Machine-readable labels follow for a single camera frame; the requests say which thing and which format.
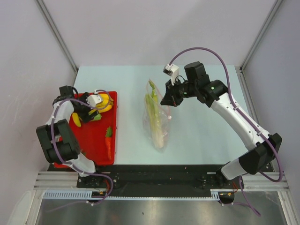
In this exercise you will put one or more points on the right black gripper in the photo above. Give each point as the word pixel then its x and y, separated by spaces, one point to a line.
pixel 170 99

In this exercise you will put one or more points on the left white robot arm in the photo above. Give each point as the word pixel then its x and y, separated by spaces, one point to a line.
pixel 56 137

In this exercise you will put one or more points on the green celery stalk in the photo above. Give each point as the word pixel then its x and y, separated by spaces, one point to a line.
pixel 153 113

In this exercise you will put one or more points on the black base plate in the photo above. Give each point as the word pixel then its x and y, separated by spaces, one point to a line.
pixel 165 181

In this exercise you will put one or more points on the clear zip top bag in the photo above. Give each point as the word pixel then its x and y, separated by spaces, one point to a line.
pixel 165 116

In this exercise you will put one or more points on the orange carrot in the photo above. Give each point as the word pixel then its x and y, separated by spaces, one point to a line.
pixel 108 141

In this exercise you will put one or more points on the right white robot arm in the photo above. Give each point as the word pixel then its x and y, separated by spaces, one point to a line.
pixel 262 147

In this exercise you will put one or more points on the white slotted cable duct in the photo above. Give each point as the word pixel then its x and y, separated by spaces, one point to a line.
pixel 93 195

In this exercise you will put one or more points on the green cucumber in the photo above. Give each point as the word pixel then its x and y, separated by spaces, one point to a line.
pixel 97 117

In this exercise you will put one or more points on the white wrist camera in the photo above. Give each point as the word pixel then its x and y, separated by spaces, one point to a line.
pixel 172 71
pixel 94 99

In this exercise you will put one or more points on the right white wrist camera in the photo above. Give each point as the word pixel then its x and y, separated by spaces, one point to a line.
pixel 172 71

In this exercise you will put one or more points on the red plastic tray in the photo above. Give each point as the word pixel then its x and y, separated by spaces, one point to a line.
pixel 91 135

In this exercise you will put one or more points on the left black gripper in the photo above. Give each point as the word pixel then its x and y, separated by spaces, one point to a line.
pixel 86 118

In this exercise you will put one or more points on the small single yellow banana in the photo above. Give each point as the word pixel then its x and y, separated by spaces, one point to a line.
pixel 76 119

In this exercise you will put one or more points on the yellow banana bunch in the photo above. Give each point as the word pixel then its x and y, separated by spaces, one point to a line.
pixel 106 105

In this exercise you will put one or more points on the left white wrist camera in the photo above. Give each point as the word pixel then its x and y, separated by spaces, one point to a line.
pixel 94 99

